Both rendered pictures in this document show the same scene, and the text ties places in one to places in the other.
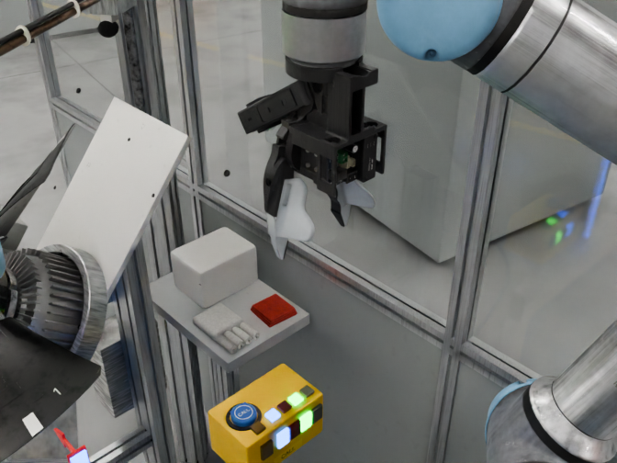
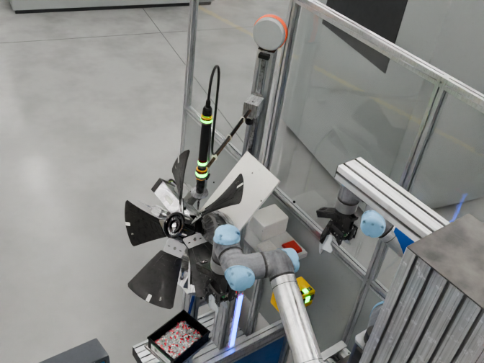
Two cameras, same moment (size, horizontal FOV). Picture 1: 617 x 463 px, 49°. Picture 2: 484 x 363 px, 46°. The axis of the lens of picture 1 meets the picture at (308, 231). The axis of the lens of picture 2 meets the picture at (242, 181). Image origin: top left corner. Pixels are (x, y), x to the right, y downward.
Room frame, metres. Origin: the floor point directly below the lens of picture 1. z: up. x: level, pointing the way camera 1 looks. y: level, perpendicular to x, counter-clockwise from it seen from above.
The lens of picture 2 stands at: (-0.96, 0.26, 2.91)
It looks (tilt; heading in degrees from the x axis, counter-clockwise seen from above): 37 degrees down; 3
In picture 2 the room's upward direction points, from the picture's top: 9 degrees clockwise
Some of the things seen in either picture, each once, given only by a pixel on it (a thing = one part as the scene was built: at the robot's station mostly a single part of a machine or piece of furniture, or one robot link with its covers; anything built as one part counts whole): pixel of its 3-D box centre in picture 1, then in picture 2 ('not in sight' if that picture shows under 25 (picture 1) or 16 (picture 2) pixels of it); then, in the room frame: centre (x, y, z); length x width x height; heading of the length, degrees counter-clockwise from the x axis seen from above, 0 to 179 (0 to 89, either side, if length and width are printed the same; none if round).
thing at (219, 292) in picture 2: not in sight; (222, 282); (0.26, 0.35, 1.57); 0.09 x 0.08 x 0.12; 44
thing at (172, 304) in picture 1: (221, 305); (268, 240); (1.28, 0.21, 0.84); 0.36 x 0.24 x 0.03; 43
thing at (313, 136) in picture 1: (329, 119); (342, 222); (0.60, -0.02, 1.62); 0.09 x 0.08 x 0.12; 43
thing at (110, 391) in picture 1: (126, 360); not in sight; (1.21, 0.44, 0.73); 0.15 x 0.09 x 0.22; 133
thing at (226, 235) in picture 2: not in sight; (226, 245); (0.26, 0.35, 1.73); 0.09 x 0.08 x 0.11; 28
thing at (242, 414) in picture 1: (243, 415); not in sight; (0.73, 0.10, 1.08); 0.04 x 0.04 x 0.02
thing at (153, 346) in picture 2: not in sight; (178, 338); (0.56, 0.52, 0.84); 0.22 x 0.17 x 0.07; 148
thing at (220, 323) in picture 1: (226, 327); (271, 252); (1.17, 0.19, 0.87); 0.15 x 0.09 x 0.02; 43
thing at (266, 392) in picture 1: (267, 423); (292, 297); (0.76, 0.07, 1.02); 0.16 x 0.10 x 0.11; 133
